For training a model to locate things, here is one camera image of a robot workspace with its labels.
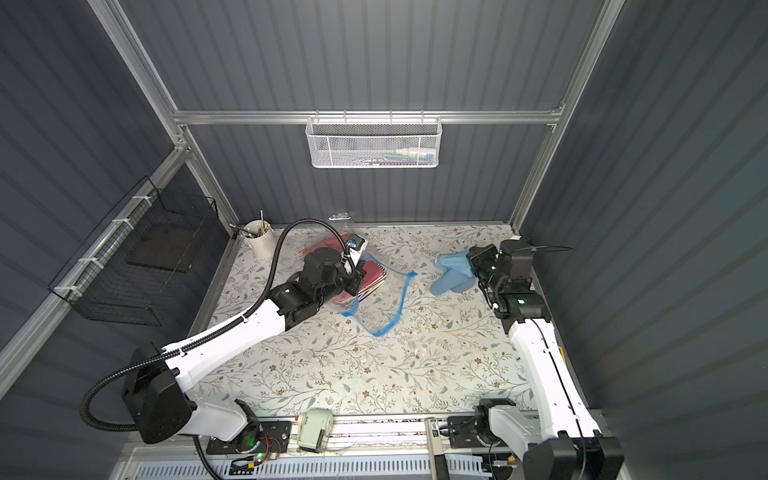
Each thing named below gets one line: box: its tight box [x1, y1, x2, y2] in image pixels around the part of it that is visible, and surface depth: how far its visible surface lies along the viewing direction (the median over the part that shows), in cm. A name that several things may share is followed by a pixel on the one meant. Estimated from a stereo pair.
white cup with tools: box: [242, 210, 277, 258], surface depth 108 cm
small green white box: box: [297, 407, 334, 454], surface depth 72 cm
